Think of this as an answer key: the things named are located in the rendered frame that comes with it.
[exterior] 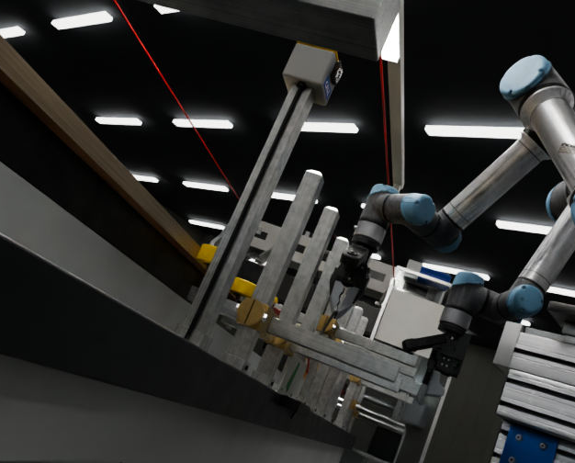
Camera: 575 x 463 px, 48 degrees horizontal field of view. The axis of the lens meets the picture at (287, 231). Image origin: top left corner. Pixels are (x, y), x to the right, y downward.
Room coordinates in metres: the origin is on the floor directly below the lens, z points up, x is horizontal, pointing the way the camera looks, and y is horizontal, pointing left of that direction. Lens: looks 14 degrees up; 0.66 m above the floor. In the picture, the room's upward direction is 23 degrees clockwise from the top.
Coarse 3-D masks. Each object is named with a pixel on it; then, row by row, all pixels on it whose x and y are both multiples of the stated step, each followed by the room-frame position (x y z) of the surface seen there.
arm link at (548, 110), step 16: (528, 64) 1.25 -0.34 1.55; (544, 64) 1.22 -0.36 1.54; (512, 80) 1.27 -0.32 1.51; (528, 80) 1.23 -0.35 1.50; (544, 80) 1.22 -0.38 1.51; (560, 80) 1.23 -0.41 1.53; (512, 96) 1.27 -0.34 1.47; (528, 96) 1.24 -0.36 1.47; (544, 96) 1.22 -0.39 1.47; (560, 96) 1.21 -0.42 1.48; (528, 112) 1.25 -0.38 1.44; (544, 112) 1.21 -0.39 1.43; (560, 112) 1.19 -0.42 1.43; (528, 128) 1.30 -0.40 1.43; (544, 128) 1.21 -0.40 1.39; (560, 128) 1.17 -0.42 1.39; (544, 144) 1.22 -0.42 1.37; (560, 144) 1.16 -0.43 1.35; (560, 160) 1.16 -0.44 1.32
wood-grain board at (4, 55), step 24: (0, 48) 0.65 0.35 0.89; (0, 72) 0.67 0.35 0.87; (24, 72) 0.69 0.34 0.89; (24, 96) 0.72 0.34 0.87; (48, 96) 0.74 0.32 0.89; (48, 120) 0.78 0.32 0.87; (72, 120) 0.80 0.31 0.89; (72, 144) 0.84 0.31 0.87; (96, 144) 0.86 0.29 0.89; (96, 168) 0.91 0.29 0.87; (120, 168) 0.94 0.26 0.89; (120, 192) 1.00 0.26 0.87; (144, 192) 1.03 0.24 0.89; (144, 216) 1.10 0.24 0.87; (168, 216) 1.14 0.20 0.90; (168, 240) 1.23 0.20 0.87; (192, 240) 1.27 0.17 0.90
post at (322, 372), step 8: (352, 312) 2.20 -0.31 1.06; (344, 320) 2.18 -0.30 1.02; (344, 328) 2.18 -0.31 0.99; (320, 368) 2.18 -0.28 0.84; (328, 368) 2.18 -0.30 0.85; (320, 376) 2.18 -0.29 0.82; (312, 384) 2.18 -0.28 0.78; (320, 384) 2.18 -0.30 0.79; (312, 392) 2.18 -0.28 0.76; (320, 392) 2.18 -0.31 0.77; (312, 400) 2.18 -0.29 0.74
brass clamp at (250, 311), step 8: (240, 304) 1.20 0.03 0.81; (248, 304) 1.20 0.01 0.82; (256, 304) 1.19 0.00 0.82; (264, 304) 1.21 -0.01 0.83; (240, 312) 1.20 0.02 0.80; (248, 312) 1.20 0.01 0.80; (256, 312) 1.19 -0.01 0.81; (264, 312) 1.20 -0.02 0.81; (272, 312) 1.24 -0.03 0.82; (240, 320) 1.20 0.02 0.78; (248, 320) 1.20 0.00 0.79; (256, 320) 1.19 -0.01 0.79; (264, 320) 1.20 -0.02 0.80; (256, 328) 1.21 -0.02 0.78; (264, 328) 1.23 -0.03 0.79; (264, 336) 1.28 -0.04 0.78; (272, 336) 1.31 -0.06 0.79
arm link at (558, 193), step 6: (558, 186) 1.64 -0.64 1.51; (564, 186) 1.60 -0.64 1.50; (552, 192) 1.68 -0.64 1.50; (558, 192) 1.63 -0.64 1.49; (564, 192) 1.60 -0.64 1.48; (552, 198) 1.67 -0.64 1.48; (558, 198) 1.64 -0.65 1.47; (564, 198) 1.61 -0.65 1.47; (546, 204) 1.71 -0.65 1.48; (552, 204) 1.67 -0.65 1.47; (558, 204) 1.64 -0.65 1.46; (564, 204) 1.62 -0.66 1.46; (552, 210) 1.69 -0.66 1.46; (558, 210) 1.66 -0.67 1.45; (552, 216) 1.70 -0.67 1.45; (558, 216) 1.67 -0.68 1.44
